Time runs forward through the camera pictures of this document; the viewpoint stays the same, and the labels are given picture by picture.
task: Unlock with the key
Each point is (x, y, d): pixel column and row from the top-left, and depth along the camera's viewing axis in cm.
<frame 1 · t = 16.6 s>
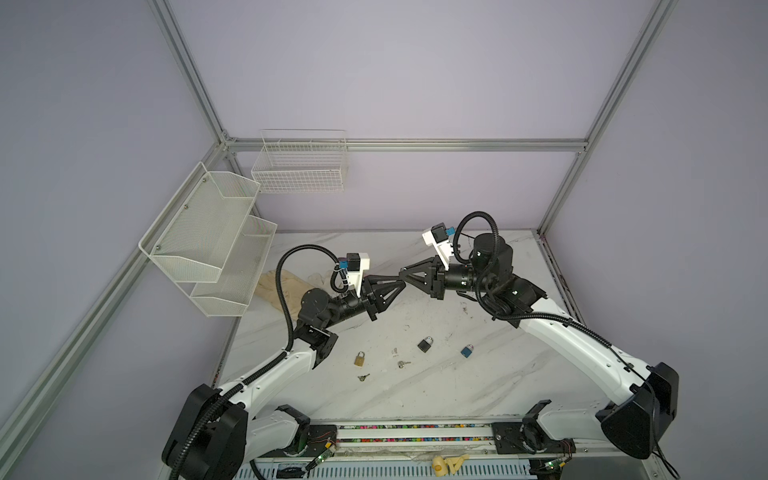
left hand: (403, 283, 66), fingers closed
right hand: (401, 274, 64), fingers closed
white mesh lower shelf: (226, 299, 77), point 22 cm above the table
beige leather glove: (293, 284, 107), on the table
brass padlock: (359, 359, 89), on the table
black padlock: (424, 346, 92), on the table
blue padlock: (467, 350, 90), on the table
silver key: (401, 364, 88), on the table
small brass key: (362, 378, 85), on the table

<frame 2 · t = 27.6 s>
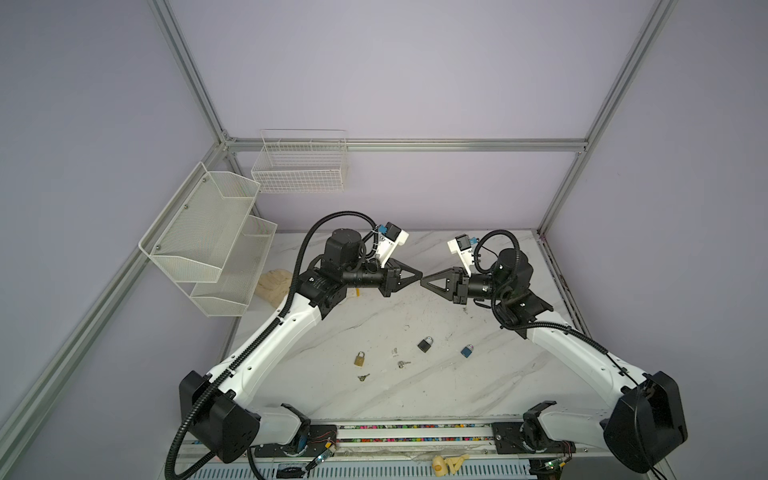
left hand: (419, 277, 65), fingers closed
right hand: (423, 286, 66), fingers closed
the named things where they were.

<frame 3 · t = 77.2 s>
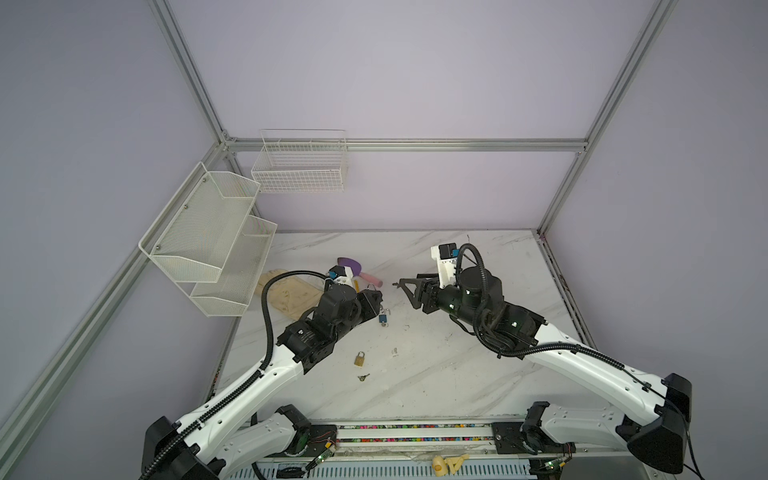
left hand: (378, 297, 74), fingers open
right hand: (406, 279, 67), fingers open
blue padlock: (383, 317, 97), on the table
purple pink toy shovel: (357, 271, 111), on the table
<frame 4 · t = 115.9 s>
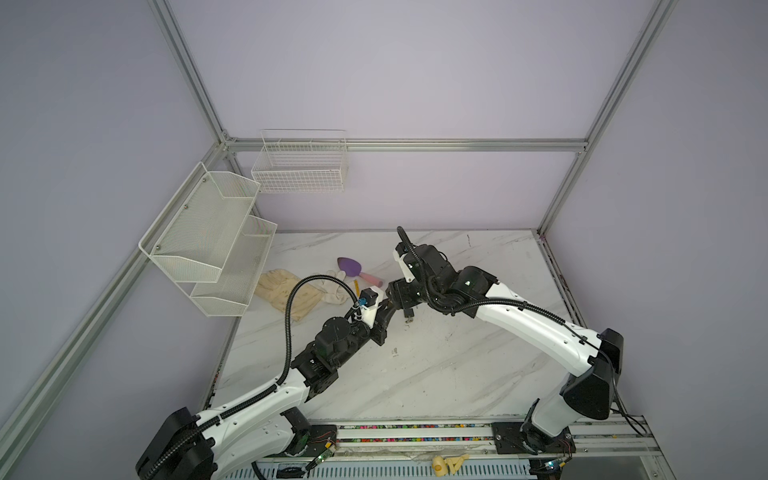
left hand: (391, 303, 74), fingers closed
right hand: (392, 288, 74), fingers open
